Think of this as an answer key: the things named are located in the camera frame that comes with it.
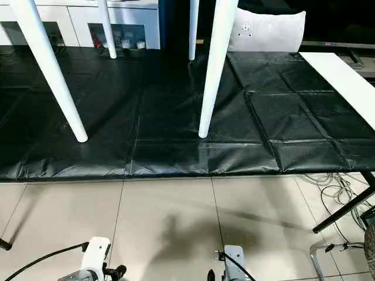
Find white plastic table leg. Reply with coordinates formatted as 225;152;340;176
11;0;88;143
189;0;200;61
198;0;240;138
98;0;117;59

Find chrome chair leg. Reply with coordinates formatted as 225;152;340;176
309;242;367;281

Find grey cushion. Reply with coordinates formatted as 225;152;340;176
227;7;307;53

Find black cabinet with gold label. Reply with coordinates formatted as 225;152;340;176
159;0;235;47

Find white sideboard with glass doors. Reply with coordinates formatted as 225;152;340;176
0;0;161;50

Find black monitor with red light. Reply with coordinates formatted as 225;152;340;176
301;40;375;49

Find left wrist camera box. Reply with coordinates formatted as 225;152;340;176
80;236;112;281

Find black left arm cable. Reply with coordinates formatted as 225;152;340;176
4;244;88;281

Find loose black floor cables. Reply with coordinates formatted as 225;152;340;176
304;172;375;229

